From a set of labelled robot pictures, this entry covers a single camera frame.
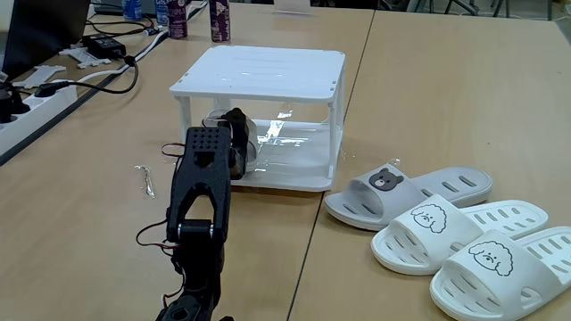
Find grey bear slipper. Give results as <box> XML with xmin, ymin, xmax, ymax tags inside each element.
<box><xmin>202</xmin><ymin>108</ymin><xmax>261</xmax><ymax>174</ymax></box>
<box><xmin>323</xmin><ymin>162</ymin><xmax>494</xmax><ymax>232</ymax></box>

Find white dog slipper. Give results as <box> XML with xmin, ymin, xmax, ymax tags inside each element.
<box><xmin>429</xmin><ymin>226</ymin><xmax>571</xmax><ymax>321</ymax></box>
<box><xmin>370</xmin><ymin>193</ymin><xmax>550</xmax><ymax>276</ymax></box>

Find white two-shelf shoe rack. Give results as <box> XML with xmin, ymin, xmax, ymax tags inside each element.
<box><xmin>169</xmin><ymin>44</ymin><xmax>347</xmax><ymax>193</ymax></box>

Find purple drink can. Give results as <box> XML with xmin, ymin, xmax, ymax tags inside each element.
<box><xmin>208</xmin><ymin>0</ymin><xmax>232</xmax><ymax>44</ymax></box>
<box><xmin>167</xmin><ymin>0</ymin><xmax>188</xmax><ymax>40</ymax></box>

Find white card stand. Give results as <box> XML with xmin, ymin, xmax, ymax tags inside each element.
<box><xmin>272</xmin><ymin>0</ymin><xmax>312</xmax><ymax>15</ymax></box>

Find blue bottle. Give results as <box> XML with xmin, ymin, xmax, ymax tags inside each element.
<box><xmin>121</xmin><ymin>0</ymin><xmax>143</xmax><ymax>21</ymax></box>
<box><xmin>154</xmin><ymin>0</ymin><xmax>170</xmax><ymax>27</ymax></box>

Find black power adapter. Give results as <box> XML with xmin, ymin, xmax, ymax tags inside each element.
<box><xmin>81</xmin><ymin>34</ymin><xmax>128</xmax><ymax>59</ymax></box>

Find white power strip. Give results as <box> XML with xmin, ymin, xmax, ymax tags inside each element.
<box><xmin>0</xmin><ymin>82</ymin><xmax>79</xmax><ymax>155</ymax></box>

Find black power plug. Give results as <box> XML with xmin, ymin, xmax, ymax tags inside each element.
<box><xmin>0</xmin><ymin>81</ymin><xmax>31</xmax><ymax>125</ymax></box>

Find dark chair base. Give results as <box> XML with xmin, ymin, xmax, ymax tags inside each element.
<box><xmin>377</xmin><ymin>0</ymin><xmax>512</xmax><ymax>19</ymax></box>

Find white cable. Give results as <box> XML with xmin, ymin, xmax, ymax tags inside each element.
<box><xmin>53</xmin><ymin>29</ymin><xmax>170</xmax><ymax>86</ymax></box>

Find thin black cables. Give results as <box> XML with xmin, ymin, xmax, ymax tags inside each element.
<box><xmin>84</xmin><ymin>17</ymin><xmax>157</xmax><ymax>39</ymax></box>

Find white plastic bracket piece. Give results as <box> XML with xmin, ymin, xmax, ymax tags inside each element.
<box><xmin>12</xmin><ymin>64</ymin><xmax>67</xmax><ymax>89</ymax></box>
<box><xmin>58</xmin><ymin>46</ymin><xmax>112</xmax><ymax>70</ymax></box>

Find black plug with cable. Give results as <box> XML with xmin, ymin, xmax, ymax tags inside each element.
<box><xmin>34</xmin><ymin>53</ymin><xmax>140</xmax><ymax>98</ymax></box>

